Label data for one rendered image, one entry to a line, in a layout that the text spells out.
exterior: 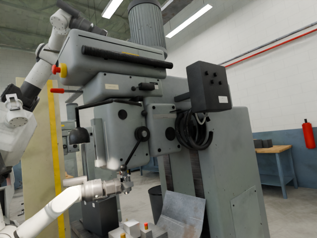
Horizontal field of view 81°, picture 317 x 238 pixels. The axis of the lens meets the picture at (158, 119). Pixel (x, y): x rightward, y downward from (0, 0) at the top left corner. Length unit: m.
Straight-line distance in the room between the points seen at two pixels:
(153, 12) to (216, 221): 1.15
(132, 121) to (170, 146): 0.23
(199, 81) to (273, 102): 4.15
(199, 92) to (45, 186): 2.17
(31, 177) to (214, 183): 2.04
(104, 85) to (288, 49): 4.48
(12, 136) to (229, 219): 1.10
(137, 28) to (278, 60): 4.13
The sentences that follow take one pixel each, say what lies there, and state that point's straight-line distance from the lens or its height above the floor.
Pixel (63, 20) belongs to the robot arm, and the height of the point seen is 2.00.
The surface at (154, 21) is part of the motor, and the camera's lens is 1.14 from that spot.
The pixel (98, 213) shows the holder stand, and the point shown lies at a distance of 1.23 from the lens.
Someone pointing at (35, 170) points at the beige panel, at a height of 1.23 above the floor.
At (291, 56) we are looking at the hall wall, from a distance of 4.90.
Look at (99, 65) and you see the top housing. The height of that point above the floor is 1.75.
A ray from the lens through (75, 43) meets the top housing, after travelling 0.81.
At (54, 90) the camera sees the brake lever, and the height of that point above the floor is 1.70.
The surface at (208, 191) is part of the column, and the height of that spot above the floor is 1.12.
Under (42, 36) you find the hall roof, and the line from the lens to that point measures 9.77.
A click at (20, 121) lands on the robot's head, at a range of 0.96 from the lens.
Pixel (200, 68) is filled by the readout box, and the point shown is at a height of 1.69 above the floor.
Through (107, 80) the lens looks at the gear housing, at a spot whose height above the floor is 1.69.
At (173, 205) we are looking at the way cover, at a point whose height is 1.01.
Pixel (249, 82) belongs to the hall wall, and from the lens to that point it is 5.11.
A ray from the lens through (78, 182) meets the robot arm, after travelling 0.91.
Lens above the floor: 1.44
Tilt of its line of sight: 5 degrees up
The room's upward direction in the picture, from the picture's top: 7 degrees counter-clockwise
